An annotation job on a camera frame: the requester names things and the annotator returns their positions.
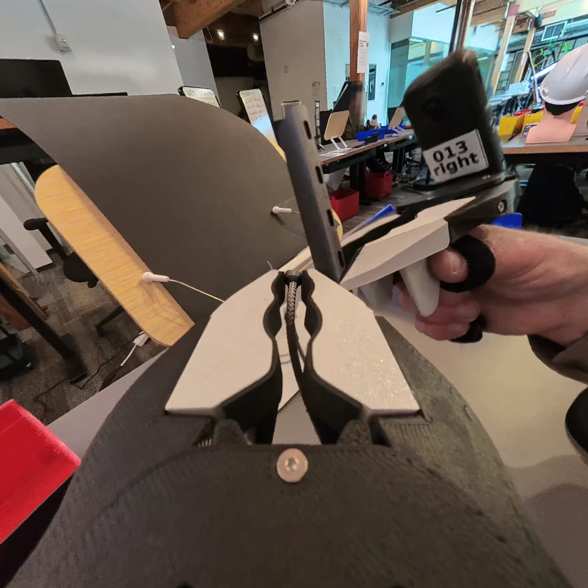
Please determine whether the red storage bin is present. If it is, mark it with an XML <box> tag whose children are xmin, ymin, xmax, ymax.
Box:
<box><xmin>328</xmin><ymin>188</ymin><xmax>360</xmax><ymax>222</ymax></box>
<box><xmin>365</xmin><ymin>171</ymin><xmax>394</xmax><ymax>199</ymax></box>

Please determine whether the black textured pad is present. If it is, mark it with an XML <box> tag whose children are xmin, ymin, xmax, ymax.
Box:
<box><xmin>565</xmin><ymin>390</ymin><xmax>588</xmax><ymax>466</ymax></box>

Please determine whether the pink mannequin head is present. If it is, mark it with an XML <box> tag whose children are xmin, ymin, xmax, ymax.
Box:
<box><xmin>524</xmin><ymin>101</ymin><xmax>588</xmax><ymax>145</ymax></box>

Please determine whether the whiteboard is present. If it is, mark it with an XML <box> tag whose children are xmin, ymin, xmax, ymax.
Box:
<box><xmin>236</xmin><ymin>89</ymin><xmax>277</xmax><ymax>141</ymax></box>
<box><xmin>178</xmin><ymin>85</ymin><xmax>222</xmax><ymax>109</ymax></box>

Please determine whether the black monitor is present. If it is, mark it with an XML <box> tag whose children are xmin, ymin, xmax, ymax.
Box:
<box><xmin>0</xmin><ymin>59</ymin><xmax>73</xmax><ymax>98</ymax></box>

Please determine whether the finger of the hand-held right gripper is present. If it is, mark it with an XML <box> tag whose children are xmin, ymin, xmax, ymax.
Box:
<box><xmin>342</xmin><ymin>196</ymin><xmax>477</xmax><ymax>273</ymax></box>
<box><xmin>340</xmin><ymin>219</ymin><xmax>451</xmax><ymax>311</ymax></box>

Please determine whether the black office chair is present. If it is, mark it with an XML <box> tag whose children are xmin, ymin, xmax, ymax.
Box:
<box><xmin>23</xmin><ymin>218</ymin><xmax>100</xmax><ymax>289</ymax></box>

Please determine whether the red plastic bin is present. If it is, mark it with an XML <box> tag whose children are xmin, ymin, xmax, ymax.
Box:
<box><xmin>0</xmin><ymin>399</ymin><xmax>82</xmax><ymax>546</ymax></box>

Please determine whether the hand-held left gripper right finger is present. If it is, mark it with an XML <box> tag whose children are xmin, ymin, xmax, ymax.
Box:
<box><xmin>301</xmin><ymin>268</ymin><xmax>421</xmax><ymax>433</ymax></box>

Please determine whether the grey braided usb-c cable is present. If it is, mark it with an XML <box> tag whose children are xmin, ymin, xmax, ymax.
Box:
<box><xmin>282</xmin><ymin>270</ymin><xmax>307</xmax><ymax>396</ymax></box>

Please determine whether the person's right hand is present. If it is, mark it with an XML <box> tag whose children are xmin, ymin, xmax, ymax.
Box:
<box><xmin>397</xmin><ymin>224</ymin><xmax>588</xmax><ymax>346</ymax></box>

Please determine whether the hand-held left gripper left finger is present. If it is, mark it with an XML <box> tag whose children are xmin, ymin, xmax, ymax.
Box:
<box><xmin>164</xmin><ymin>270</ymin><xmax>284</xmax><ymax>432</ymax></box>

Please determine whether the black sheet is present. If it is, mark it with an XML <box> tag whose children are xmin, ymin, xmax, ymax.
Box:
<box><xmin>0</xmin><ymin>94</ymin><xmax>322</xmax><ymax>322</ymax></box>

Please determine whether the white hard hat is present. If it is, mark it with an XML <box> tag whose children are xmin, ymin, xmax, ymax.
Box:
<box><xmin>538</xmin><ymin>42</ymin><xmax>588</xmax><ymax>106</ymax></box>

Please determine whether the grey usb hub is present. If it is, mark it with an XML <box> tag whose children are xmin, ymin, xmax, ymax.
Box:
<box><xmin>274</xmin><ymin>100</ymin><xmax>346</xmax><ymax>283</ymax></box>

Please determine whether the yellow plastic bin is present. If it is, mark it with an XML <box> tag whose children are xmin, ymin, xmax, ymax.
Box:
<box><xmin>497</xmin><ymin>112</ymin><xmax>527</xmax><ymax>141</ymax></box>

